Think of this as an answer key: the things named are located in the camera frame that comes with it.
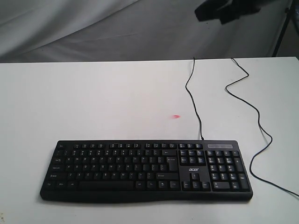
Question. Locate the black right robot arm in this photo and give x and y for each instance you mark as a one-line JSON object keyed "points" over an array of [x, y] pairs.
{"points": [[225, 10]]}

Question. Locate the black tripod stand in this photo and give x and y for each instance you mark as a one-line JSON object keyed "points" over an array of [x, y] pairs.
{"points": [[289, 12]]}

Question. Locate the grey backdrop cloth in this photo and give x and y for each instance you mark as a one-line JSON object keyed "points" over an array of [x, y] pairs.
{"points": [[131, 30]]}

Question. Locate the black acer keyboard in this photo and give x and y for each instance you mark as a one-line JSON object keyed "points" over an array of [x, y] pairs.
{"points": [[130, 171]]}

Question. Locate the red mark on table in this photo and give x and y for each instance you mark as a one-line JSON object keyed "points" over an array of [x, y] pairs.
{"points": [[175, 116]]}

